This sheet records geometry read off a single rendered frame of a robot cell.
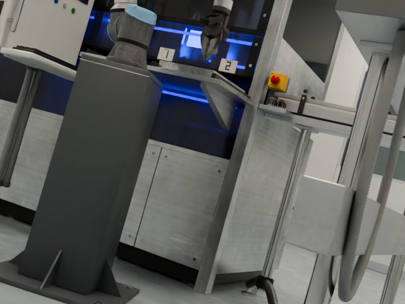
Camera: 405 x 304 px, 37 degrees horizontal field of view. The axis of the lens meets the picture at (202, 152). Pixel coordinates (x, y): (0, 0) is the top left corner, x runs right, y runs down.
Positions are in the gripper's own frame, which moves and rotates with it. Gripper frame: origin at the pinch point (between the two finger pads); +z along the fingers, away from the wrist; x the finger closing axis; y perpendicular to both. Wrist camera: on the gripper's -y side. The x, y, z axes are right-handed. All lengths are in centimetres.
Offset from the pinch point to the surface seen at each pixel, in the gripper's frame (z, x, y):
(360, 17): 12, -86, -110
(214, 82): 10.1, -7.9, -1.9
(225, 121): 20.5, -2.0, 31.4
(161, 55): -4, 44, 38
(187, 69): 6.8, 6.9, 0.8
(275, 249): 69, -33, 53
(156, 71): 10.4, 18.8, -1.9
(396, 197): 11, -18, 498
